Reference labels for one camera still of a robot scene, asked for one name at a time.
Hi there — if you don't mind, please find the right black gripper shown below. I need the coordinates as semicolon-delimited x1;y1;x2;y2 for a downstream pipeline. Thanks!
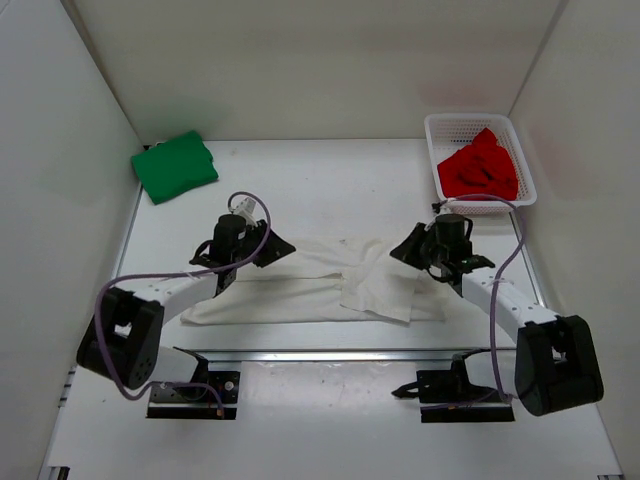
391;224;448;271

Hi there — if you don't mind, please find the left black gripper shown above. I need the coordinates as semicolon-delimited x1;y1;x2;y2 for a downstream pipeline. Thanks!
231;218;295;267

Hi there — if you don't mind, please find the white t shirt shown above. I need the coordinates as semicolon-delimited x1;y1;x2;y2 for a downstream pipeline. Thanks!
180;237;447;326

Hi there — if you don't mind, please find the red t shirt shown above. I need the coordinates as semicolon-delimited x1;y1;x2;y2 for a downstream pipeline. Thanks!
437;128;519;201

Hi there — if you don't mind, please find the green polo shirt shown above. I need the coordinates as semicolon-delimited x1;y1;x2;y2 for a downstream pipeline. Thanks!
131;130;219;205

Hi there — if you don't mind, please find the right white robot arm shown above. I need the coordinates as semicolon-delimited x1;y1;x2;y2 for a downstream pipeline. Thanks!
390;213;604;417

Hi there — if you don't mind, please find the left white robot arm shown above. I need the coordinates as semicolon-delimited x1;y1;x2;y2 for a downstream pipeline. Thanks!
76;213;296;400

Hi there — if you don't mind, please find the white plastic basket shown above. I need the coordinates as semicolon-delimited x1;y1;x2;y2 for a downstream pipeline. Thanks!
423;112;538;217

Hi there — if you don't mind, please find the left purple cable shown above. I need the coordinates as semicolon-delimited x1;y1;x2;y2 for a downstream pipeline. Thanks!
97;191;274;402

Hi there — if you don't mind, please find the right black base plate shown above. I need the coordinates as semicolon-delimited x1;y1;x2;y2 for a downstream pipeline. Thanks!
417;369;515;424

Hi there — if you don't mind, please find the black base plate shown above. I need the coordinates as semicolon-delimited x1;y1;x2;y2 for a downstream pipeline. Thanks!
146;370;241;420
417;369;515;424

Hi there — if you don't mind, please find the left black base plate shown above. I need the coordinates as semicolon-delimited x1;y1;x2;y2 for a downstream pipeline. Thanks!
146;370;241;420

